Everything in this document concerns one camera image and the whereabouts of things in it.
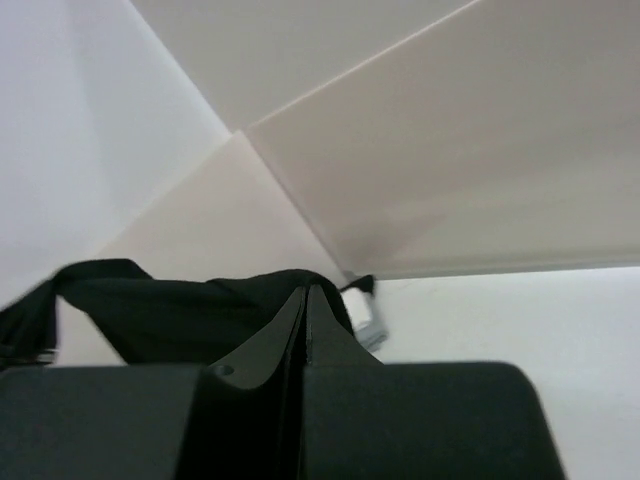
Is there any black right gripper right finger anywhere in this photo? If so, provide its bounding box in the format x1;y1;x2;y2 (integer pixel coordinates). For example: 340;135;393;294
303;286;565;479

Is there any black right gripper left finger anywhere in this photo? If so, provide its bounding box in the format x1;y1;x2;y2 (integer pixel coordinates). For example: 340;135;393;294
1;289;305;479

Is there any folded grey tank top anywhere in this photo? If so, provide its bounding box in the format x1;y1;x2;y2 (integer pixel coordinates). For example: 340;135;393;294
354;303;389;352

